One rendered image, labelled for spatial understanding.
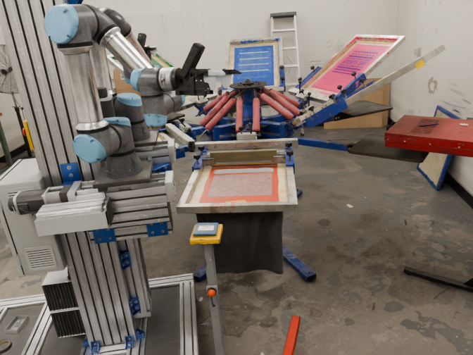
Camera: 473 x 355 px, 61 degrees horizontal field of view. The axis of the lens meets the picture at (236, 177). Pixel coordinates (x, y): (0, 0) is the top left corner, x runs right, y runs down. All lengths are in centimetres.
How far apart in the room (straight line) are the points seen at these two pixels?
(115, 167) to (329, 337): 165
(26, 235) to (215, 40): 497
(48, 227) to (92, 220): 17
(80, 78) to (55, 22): 18
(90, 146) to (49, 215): 35
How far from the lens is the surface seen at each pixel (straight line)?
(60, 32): 147
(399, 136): 257
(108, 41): 156
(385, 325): 278
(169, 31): 662
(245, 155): 243
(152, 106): 137
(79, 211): 167
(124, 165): 166
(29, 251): 210
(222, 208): 193
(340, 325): 273
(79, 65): 149
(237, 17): 645
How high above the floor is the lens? 185
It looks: 23 degrees down
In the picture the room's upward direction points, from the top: 4 degrees counter-clockwise
